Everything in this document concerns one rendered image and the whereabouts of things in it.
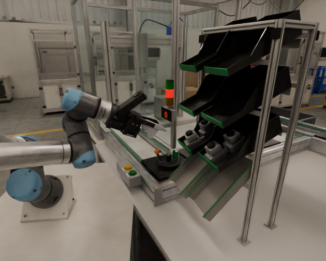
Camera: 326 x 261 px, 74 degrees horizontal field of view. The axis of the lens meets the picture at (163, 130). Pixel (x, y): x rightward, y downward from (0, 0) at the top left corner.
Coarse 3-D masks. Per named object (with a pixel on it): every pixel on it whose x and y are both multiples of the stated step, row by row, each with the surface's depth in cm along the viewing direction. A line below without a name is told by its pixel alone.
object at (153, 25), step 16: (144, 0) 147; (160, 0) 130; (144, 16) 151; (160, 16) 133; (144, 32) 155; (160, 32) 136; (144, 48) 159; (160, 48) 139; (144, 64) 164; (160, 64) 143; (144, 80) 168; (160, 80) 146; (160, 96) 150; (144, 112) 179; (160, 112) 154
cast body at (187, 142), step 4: (188, 132) 87; (192, 132) 88; (188, 136) 87; (192, 136) 86; (196, 136) 86; (184, 140) 91; (188, 140) 87; (192, 140) 87; (196, 140) 88; (200, 140) 88; (204, 140) 90; (188, 144) 88; (192, 144) 88; (196, 144) 88; (188, 148) 88; (192, 148) 89
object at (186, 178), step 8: (192, 160) 102; (200, 160) 100; (184, 168) 102; (192, 168) 100; (200, 168) 97; (208, 168) 90; (176, 176) 102; (184, 176) 101; (192, 176) 97; (200, 176) 90; (176, 184) 101; (184, 184) 98; (192, 184) 90; (184, 192) 90
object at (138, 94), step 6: (132, 96) 78; (138, 96) 75; (144, 96) 75; (126, 102) 77; (132, 102) 75; (138, 102) 75; (120, 108) 75; (126, 108) 75; (132, 108) 76; (120, 114) 75
